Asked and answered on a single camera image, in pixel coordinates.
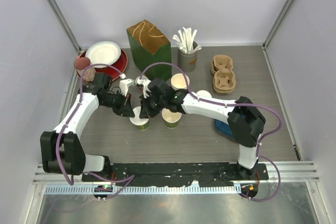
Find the green paper cup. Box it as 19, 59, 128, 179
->
161, 109, 182, 129
130, 118, 149, 131

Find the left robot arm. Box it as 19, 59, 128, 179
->
40, 73, 135, 184

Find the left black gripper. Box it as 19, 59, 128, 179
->
101, 90, 135, 117

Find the stack of white lids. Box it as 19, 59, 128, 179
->
196, 90, 212, 98

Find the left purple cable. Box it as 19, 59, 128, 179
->
56, 63, 135, 206

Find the green paper bag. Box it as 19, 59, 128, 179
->
127, 19, 172, 81

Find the white wrapped straws bundle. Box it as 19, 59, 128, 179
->
172, 27, 202, 54

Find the floral pink tumbler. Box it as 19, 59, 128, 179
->
74, 57, 96, 82

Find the cardboard cup carrier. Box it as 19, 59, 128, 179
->
211, 55, 236, 94

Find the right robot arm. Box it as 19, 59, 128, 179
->
135, 78, 266, 179

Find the white paper plate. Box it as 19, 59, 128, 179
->
86, 41, 121, 68

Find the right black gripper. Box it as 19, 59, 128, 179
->
140, 92, 166, 120

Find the stack of green paper cups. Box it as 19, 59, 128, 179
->
171, 73, 190, 90

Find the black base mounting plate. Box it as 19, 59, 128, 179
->
97, 162, 269, 187

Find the grey straw holder cup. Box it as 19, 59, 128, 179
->
177, 49, 198, 72

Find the blue leaf-shaped dish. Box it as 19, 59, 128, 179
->
214, 120, 234, 140

